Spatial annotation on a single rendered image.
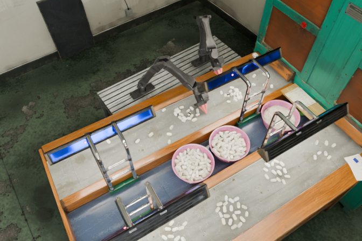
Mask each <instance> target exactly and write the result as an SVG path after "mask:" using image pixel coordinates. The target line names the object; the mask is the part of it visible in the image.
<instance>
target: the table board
mask: <svg viewBox="0 0 362 241"><path fill-rule="evenodd" d="M39 153H40V156H41V159H42V162H43V164H44V167H45V170H46V174H47V177H48V180H49V182H50V185H51V188H52V191H53V194H54V197H55V200H56V203H57V205H58V208H59V211H60V214H61V218H62V221H63V223H64V226H65V229H66V232H67V235H68V238H69V241H76V239H75V235H74V232H73V230H72V227H71V224H70V222H69V219H68V216H67V213H66V212H65V211H64V210H63V208H62V207H61V204H60V199H59V196H58V193H57V190H56V188H55V185H54V182H53V179H52V176H51V173H50V170H49V168H48V165H47V162H46V160H45V158H44V155H43V152H42V150H41V149H39Z"/></svg>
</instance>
